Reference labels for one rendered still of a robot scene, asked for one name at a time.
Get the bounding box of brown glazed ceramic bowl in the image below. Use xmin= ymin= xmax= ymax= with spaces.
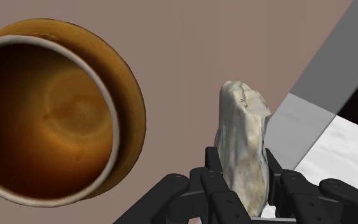
xmin=0 ymin=18 xmax=147 ymax=208

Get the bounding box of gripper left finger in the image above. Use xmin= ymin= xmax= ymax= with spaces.
xmin=113 ymin=146 xmax=252 ymax=224

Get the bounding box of white stone-like object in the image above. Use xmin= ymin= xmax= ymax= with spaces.
xmin=214 ymin=80 xmax=272 ymax=218

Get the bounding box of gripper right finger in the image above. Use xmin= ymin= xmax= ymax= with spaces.
xmin=265 ymin=148 xmax=358 ymax=224

